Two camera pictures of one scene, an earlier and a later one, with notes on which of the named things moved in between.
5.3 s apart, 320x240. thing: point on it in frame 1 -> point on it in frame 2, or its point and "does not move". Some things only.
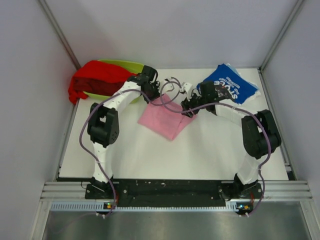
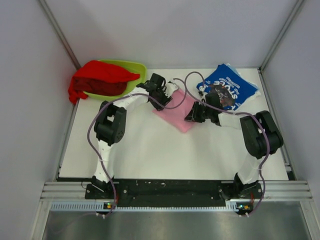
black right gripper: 186,104 -> 193,115
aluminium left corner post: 58,27 does not move
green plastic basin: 131,67 does not move
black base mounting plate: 170,193 does not move
